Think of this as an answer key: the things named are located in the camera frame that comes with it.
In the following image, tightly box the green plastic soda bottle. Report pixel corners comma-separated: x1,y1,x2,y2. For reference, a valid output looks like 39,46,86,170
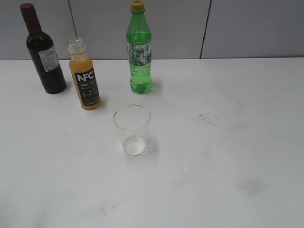
126,0,153,94

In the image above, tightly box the transparent plastic cup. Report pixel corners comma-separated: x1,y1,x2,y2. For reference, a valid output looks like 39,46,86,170
113,104,151,155

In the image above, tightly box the dark red wine bottle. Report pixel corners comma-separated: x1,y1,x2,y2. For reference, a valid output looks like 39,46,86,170
19,3,66,94

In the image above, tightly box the NFC orange juice bottle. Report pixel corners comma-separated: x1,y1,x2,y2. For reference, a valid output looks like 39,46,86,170
67,38,101,110

